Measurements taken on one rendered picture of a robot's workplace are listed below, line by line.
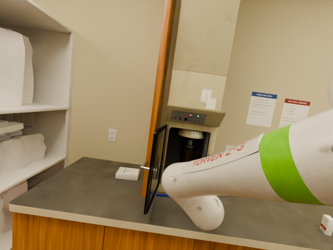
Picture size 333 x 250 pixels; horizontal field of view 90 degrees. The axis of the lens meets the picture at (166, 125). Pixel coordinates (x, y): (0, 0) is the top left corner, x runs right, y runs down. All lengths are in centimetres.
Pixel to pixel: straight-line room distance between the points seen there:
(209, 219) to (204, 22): 97
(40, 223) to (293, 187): 110
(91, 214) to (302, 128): 90
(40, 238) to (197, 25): 140
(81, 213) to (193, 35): 109
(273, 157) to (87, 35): 161
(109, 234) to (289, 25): 190
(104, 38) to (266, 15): 131
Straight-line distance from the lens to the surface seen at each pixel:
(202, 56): 107
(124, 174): 126
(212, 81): 105
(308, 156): 26
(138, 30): 158
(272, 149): 28
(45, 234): 118
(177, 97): 102
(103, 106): 157
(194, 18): 113
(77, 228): 108
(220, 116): 96
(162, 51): 97
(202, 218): 56
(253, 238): 104
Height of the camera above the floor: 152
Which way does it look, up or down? 8 degrees down
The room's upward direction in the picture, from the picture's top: 8 degrees clockwise
